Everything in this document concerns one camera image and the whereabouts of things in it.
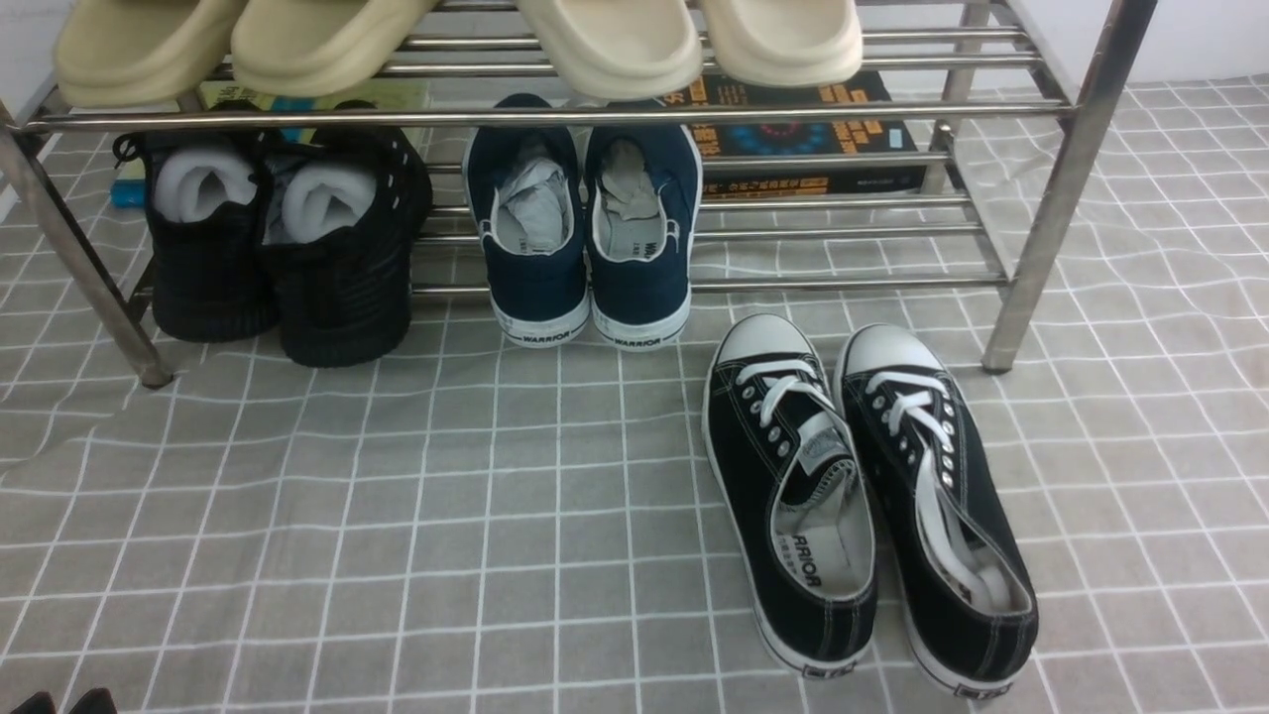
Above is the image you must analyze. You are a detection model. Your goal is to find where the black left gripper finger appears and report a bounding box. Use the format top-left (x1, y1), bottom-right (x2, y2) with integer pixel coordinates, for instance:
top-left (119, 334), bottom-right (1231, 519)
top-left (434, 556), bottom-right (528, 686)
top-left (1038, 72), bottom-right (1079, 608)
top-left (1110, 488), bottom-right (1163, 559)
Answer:
top-left (11, 691), bottom-right (58, 714)

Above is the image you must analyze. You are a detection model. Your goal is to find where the beige slipper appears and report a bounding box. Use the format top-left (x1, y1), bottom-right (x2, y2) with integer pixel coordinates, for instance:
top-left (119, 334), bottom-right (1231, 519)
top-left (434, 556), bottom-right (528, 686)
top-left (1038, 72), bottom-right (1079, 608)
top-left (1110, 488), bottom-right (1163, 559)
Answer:
top-left (55, 1), bottom-right (246, 108)
top-left (230, 1), bottom-right (438, 96)

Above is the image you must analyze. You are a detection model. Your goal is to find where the stainless steel shoe rack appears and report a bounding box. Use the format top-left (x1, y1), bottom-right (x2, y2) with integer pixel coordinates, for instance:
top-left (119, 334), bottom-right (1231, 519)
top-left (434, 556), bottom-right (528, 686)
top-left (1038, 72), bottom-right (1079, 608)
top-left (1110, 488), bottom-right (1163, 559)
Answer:
top-left (3, 1), bottom-right (1156, 391)

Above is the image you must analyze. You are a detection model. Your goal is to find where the cream slipper far right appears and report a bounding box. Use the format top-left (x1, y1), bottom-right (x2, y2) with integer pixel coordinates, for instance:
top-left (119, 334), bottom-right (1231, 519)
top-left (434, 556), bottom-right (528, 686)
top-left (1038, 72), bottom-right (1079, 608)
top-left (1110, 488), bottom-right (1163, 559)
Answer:
top-left (699, 1), bottom-right (865, 88)

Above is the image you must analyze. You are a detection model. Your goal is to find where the navy canvas shoe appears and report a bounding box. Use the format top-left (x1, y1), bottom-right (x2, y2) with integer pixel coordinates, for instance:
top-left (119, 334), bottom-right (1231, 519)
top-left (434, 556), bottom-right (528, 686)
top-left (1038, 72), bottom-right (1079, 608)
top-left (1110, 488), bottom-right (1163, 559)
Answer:
top-left (462, 126), bottom-right (591, 347)
top-left (582, 123), bottom-right (703, 351)

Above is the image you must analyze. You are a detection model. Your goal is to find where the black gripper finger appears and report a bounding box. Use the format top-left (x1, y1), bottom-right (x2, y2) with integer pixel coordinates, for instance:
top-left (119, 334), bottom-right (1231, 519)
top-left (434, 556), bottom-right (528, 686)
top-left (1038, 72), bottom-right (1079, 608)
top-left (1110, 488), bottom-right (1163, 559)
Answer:
top-left (66, 687), bottom-right (119, 714)

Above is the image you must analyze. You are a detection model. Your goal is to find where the black canvas sneaker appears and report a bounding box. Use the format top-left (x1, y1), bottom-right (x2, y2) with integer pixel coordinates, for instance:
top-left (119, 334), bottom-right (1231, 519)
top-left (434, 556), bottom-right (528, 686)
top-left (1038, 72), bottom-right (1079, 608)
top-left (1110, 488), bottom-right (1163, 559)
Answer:
top-left (834, 322), bottom-right (1039, 700)
top-left (700, 313), bottom-right (878, 678)

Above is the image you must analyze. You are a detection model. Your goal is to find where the navy canvas shoe right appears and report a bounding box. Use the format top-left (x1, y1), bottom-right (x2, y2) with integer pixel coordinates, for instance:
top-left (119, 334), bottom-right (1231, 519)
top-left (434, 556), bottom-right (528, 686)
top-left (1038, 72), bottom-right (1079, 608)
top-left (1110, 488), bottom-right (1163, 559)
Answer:
top-left (582, 123), bottom-right (703, 351)

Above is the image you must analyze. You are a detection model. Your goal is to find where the black knit sneaker left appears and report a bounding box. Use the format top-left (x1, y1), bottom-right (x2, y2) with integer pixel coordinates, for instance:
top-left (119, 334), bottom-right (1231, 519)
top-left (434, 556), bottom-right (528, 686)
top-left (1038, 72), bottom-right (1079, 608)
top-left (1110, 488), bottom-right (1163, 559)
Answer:
top-left (113, 131), bottom-right (280, 342)

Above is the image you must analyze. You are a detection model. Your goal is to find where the grey checked floor cloth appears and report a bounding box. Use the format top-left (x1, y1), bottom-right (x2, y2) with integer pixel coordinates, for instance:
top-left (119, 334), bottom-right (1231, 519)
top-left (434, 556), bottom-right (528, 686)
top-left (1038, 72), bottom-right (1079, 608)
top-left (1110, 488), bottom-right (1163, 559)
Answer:
top-left (1, 76), bottom-right (1268, 713)

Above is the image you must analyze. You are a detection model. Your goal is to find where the navy canvas shoe left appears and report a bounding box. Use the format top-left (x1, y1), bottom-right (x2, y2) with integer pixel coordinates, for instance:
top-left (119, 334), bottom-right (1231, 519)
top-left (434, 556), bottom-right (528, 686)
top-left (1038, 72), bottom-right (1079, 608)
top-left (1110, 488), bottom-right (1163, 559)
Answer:
top-left (462, 126), bottom-right (591, 347)

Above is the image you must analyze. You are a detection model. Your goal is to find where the black knit sneaker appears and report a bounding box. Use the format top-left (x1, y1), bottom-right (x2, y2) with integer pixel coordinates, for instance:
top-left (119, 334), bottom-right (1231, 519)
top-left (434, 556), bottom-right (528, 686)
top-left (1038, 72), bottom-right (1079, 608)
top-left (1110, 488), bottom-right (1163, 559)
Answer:
top-left (258, 126), bottom-right (431, 369)
top-left (113, 131), bottom-right (280, 342)

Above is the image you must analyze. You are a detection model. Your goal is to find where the cream slipper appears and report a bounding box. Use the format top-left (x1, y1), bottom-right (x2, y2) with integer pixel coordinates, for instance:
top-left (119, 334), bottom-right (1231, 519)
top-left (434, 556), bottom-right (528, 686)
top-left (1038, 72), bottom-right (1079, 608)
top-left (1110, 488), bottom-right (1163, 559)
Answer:
top-left (699, 1), bottom-right (865, 88)
top-left (516, 1), bottom-right (704, 101)

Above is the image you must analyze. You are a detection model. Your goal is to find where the beige slipper far left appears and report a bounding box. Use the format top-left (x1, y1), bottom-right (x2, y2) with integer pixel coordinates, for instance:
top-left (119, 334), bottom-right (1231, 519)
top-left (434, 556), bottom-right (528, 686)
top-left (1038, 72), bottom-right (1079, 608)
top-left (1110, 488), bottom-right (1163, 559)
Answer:
top-left (55, 1), bottom-right (246, 108)

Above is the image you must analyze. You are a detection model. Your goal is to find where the black knit sneaker right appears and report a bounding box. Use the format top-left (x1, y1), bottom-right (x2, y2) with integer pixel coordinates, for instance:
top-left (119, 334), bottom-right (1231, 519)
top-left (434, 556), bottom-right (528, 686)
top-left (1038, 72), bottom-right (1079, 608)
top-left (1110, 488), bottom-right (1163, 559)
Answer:
top-left (258, 126), bottom-right (431, 369)

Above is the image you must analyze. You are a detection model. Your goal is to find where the black book orange text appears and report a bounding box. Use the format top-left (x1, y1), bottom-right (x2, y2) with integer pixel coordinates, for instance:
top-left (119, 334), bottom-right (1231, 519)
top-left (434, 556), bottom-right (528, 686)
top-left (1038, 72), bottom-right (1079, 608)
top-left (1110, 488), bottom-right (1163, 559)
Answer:
top-left (661, 71), bottom-right (928, 200)

